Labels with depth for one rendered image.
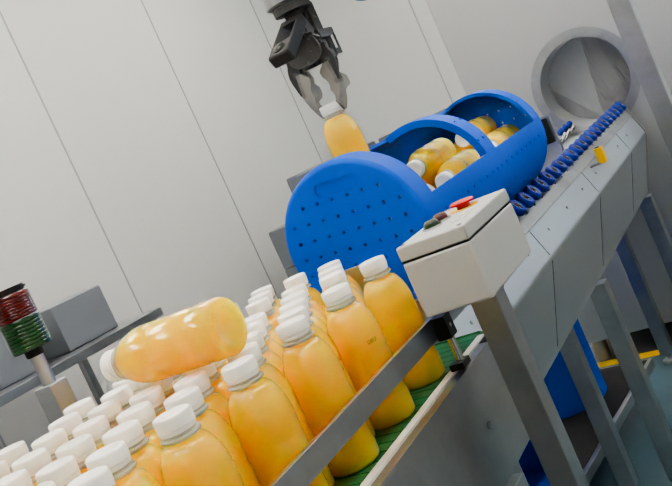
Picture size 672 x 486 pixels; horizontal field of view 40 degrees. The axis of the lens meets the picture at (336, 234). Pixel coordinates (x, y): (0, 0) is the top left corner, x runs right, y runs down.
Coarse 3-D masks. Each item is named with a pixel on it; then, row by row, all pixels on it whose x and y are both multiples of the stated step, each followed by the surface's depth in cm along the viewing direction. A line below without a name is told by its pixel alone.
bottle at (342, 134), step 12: (324, 120) 167; (336, 120) 165; (348, 120) 165; (324, 132) 167; (336, 132) 165; (348, 132) 164; (360, 132) 166; (336, 144) 165; (348, 144) 165; (360, 144) 165; (336, 156) 166
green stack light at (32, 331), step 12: (36, 312) 139; (12, 324) 137; (24, 324) 137; (36, 324) 138; (12, 336) 137; (24, 336) 137; (36, 336) 138; (48, 336) 140; (12, 348) 138; (24, 348) 137
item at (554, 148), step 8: (544, 120) 268; (544, 128) 268; (552, 128) 269; (552, 136) 268; (552, 144) 270; (560, 144) 270; (552, 152) 271; (560, 152) 270; (552, 160) 272; (544, 168) 273
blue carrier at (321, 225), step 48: (480, 96) 232; (384, 144) 196; (480, 144) 188; (528, 144) 213; (336, 192) 159; (384, 192) 155; (432, 192) 158; (480, 192) 178; (288, 240) 166; (336, 240) 162; (384, 240) 158
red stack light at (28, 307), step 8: (24, 288) 139; (8, 296) 137; (16, 296) 137; (24, 296) 138; (0, 304) 137; (8, 304) 137; (16, 304) 137; (24, 304) 138; (32, 304) 139; (0, 312) 137; (8, 312) 137; (16, 312) 137; (24, 312) 138; (32, 312) 139; (0, 320) 137; (8, 320) 137; (16, 320) 137
